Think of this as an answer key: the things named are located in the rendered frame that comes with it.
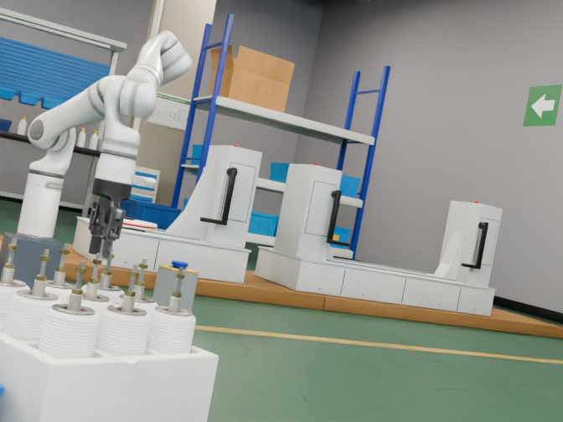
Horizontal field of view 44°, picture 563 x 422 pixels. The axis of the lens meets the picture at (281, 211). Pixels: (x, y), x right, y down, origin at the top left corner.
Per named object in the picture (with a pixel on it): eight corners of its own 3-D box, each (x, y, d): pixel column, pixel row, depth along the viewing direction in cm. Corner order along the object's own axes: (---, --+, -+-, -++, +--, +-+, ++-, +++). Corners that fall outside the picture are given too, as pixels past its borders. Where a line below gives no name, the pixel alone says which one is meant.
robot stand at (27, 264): (-18, 339, 191) (3, 231, 191) (36, 343, 198) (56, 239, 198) (-13, 353, 179) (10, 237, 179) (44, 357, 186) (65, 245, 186)
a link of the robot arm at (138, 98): (154, 92, 136) (169, 71, 149) (109, 84, 136) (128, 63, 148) (150, 126, 140) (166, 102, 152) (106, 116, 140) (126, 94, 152)
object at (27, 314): (6, 380, 137) (23, 288, 137) (54, 389, 136) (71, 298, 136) (-18, 392, 127) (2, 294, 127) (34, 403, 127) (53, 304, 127)
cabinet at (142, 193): (88, 226, 726) (100, 160, 726) (132, 233, 748) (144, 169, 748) (101, 232, 675) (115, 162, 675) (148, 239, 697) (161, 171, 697)
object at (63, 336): (55, 424, 118) (76, 318, 118) (13, 408, 122) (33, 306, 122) (93, 414, 126) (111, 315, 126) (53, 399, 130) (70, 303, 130)
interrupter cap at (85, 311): (74, 318, 119) (75, 314, 119) (41, 308, 122) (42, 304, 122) (103, 316, 126) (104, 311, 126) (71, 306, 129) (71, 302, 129)
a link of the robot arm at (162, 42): (144, 53, 146) (168, 85, 149) (171, 22, 169) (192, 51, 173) (111, 75, 149) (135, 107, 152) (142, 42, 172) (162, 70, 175)
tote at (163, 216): (109, 238, 624) (116, 197, 624) (152, 244, 646) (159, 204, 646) (128, 245, 582) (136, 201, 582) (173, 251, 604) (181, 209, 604)
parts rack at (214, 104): (161, 242, 694) (203, 23, 695) (322, 266, 783) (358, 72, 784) (183, 250, 638) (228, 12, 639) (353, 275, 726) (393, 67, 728)
